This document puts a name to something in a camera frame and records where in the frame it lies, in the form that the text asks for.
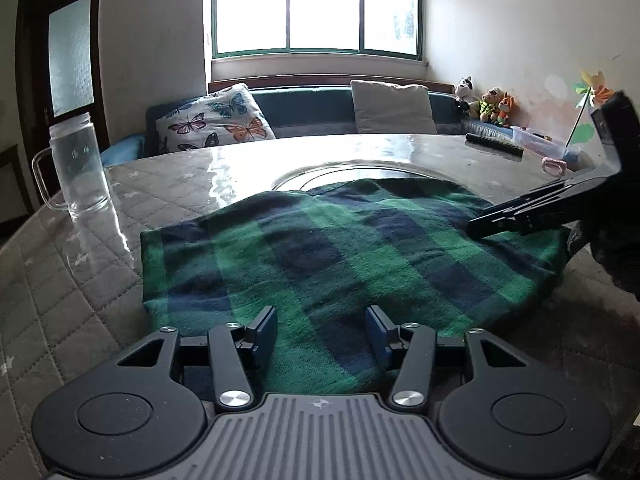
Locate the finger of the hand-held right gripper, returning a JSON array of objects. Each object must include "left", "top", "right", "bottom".
[{"left": 467, "top": 180, "right": 583, "bottom": 239}]

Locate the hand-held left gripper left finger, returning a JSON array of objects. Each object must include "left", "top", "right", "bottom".
[{"left": 115, "top": 305, "right": 279, "bottom": 409}]

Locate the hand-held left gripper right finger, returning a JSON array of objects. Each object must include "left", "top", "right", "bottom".
[{"left": 366, "top": 305, "right": 528, "bottom": 408}]

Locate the green plaid shirt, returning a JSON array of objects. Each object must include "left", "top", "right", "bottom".
[{"left": 139, "top": 177, "right": 571, "bottom": 395}]

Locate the person's right hand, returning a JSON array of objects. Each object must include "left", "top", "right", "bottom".
[{"left": 567, "top": 195, "right": 640, "bottom": 303}]

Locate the colourful pinwheel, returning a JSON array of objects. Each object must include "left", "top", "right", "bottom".
[{"left": 565, "top": 70, "right": 615, "bottom": 151}]

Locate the black remote control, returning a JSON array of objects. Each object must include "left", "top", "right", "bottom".
[{"left": 465, "top": 132, "right": 524, "bottom": 157}]

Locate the clear plastic box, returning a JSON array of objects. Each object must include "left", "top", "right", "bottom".
[{"left": 511, "top": 125, "right": 583, "bottom": 163}]

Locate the green vest stuffed toy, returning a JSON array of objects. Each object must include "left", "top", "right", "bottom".
[{"left": 470, "top": 87, "right": 503, "bottom": 123}]

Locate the orange stuffed toy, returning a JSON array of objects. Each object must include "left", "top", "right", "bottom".
[{"left": 495, "top": 92, "right": 516, "bottom": 128}]

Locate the cow stuffed toy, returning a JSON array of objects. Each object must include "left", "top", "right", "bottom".
[{"left": 454, "top": 76, "right": 481, "bottom": 115}]

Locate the round glass turntable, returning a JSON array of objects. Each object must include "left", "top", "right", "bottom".
[{"left": 270, "top": 159, "right": 468, "bottom": 196}]

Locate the beige pillow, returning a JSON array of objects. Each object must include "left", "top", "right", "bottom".
[{"left": 350, "top": 80, "right": 438, "bottom": 136}]

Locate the dark blue sofa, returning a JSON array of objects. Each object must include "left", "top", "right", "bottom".
[{"left": 102, "top": 76, "right": 551, "bottom": 166}]

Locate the butterfly print pillow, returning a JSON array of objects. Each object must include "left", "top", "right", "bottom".
[{"left": 156, "top": 83, "right": 277, "bottom": 153}]

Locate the light blue cushion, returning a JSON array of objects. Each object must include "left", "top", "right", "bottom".
[{"left": 101, "top": 132, "right": 147, "bottom": 167}]

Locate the green framed window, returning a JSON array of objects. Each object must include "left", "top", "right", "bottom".
[{"left": 202, "top": 0, "right": 426, "bottom": 61}]

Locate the dark wooden door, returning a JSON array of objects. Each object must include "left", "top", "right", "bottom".
[{"left": 15, "top": 0, "right": 111, "bottom": 151}]

